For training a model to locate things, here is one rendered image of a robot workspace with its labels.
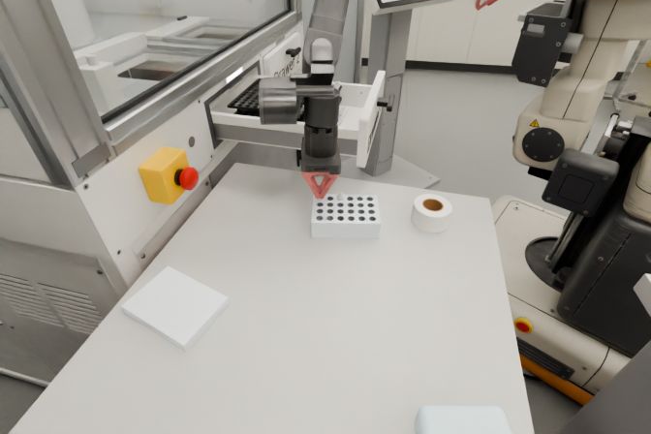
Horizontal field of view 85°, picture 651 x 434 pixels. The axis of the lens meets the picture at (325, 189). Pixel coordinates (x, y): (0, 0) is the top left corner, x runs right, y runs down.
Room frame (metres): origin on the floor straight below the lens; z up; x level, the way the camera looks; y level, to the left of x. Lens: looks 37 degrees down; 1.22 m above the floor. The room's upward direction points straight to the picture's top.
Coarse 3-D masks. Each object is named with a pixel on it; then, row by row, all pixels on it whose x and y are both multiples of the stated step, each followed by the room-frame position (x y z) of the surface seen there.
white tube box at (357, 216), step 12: (312, 204) 0.52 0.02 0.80; (324, 204) 0.52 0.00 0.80; (336, 204) 0.52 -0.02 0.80; (348, 204) 0.52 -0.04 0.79; (360, 204) 0.52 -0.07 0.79; (372, 204) 0.52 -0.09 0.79; (312, 216) 0.48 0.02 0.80; (324, 216) 0.48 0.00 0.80; (336, 216) 0.48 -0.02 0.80; (348, 216) 0.48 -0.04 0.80; (360, 216) 0.49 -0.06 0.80; (372, 216) 0.48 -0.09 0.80; (312, 228) 0.47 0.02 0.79; (324, 228) 0.47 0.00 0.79; (336, 228) 0.47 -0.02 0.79; (348, 228) 0.47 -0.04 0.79; (360, 228) 0.47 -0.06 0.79; (372, 228) 0.47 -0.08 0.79
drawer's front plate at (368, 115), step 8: (384, 72) 0.87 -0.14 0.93; (376, 80) 0.81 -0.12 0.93; (384, 80) 0.87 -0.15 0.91; (376, 88) 0.76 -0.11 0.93; (368, 96) 0.72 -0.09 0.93; (376, 96) 0.72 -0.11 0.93; (368, 104) 0.68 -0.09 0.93; (376, 104) 0.73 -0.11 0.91; (368, 112) 0.64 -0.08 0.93; (376, 112) 0.75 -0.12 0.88; (360, 120) 0.61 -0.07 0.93; (368, 120) 0.61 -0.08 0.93; (376, 120) 0.77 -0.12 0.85; (360, 128) 0.61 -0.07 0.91; (368, 128) 0.62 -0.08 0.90; (376, 128) 0.78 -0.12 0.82; (360, 136) 0.61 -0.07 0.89; (368, 136) 0.63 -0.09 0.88; (360, 144) 0.61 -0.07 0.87; (360, 152) 0.61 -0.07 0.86; (368, 152) 0.66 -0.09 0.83; (360, 160) 0.61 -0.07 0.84
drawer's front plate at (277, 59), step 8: (288, 40) 1.17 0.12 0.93; (296, 40) 1.23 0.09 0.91; (280, 48) 1.08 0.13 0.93; (264, 56) 1.00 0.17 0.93; (272, 56) 1.02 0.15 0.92; (280, 56) 1.08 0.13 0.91; (288, 56) 1.14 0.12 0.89; (296, 56) 1.22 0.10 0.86; (264, 64) 0.99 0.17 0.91; (272, 64) 1.01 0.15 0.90; (280, 64) 1.07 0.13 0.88; (288, 64) 1.14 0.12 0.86; (296, 64) 1.22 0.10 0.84; (264, 72) 0.99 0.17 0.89; (272, 72) 1.01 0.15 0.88
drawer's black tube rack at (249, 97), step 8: (256, 80) 0.89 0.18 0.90; (248, 88) 0.84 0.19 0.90; (256, 88) 0.84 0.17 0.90; (240, 96) 0.79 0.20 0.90; (248, 96) 0.79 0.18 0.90; (256, 96) 0.79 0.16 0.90; (232, 104) 0.75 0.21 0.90; (240, 104) 0.75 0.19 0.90; (248, 104) 0.75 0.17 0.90; (256, 104) 0.75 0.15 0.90; (240, 112) 0.75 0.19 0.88; (248, 112) 0.76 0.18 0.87; (256, 112) 0.77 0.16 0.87
